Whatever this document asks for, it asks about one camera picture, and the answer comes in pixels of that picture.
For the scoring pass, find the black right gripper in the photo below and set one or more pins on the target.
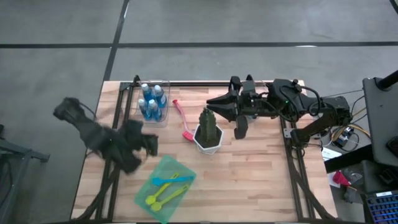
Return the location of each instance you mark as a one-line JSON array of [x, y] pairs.
[[252, 101]]

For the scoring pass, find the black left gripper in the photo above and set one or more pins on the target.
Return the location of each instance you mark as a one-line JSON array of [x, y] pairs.
[[132, 146]]

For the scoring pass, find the blue spoon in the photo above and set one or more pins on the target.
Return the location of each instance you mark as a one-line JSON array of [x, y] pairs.
[[158, 181]]

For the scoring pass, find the yellow-green dish brush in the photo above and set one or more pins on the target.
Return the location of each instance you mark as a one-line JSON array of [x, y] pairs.
[[156, 206], [150, 199]]

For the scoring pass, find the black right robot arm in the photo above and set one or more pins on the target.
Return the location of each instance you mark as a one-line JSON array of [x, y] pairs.
[[311, 102]]

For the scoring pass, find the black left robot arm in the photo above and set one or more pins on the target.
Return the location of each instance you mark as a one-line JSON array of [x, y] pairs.
[[90, 133]]

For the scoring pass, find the narrow clear plastic bin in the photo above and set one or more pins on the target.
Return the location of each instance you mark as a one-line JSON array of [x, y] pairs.
[[163, 124]]

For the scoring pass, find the translucent green tray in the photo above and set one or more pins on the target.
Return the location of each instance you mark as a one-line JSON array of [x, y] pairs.
[[168, 166]]

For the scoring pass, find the cactus in white pot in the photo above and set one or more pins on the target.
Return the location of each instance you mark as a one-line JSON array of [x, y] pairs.
[[207, 124]]

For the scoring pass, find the pink dish brush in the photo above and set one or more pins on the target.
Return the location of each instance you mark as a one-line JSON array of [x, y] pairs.
[[187, 135]]

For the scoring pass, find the white paper sheet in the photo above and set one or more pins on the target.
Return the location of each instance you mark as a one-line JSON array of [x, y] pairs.
[[331, 153]]

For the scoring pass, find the power supply box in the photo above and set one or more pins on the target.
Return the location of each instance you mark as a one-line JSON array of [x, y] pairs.
[[343, 138]]

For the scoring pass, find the black stand beam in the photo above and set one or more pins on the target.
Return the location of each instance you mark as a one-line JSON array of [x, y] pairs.
[[348, 160]]

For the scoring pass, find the grey metal stand leg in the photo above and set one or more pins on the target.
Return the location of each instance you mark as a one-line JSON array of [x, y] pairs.
[[18, 152]]

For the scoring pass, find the red object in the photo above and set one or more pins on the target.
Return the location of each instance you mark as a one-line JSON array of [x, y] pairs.
[[340, 179]]

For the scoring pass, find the dark grey equipment cabinet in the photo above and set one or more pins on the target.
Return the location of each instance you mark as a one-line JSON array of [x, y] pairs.
[[382, 118]]

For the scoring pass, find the black pole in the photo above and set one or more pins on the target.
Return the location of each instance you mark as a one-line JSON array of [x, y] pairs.
[[390, 81]]

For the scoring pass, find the blue-lit keyboard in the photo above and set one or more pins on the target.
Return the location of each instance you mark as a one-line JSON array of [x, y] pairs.
[[384, 208]]

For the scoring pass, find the black metal table frame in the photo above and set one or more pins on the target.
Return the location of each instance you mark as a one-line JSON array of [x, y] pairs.
[[192, 83]]

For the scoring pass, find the grey metal base bracket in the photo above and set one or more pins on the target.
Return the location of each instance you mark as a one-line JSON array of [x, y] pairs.
[[287, 132]]

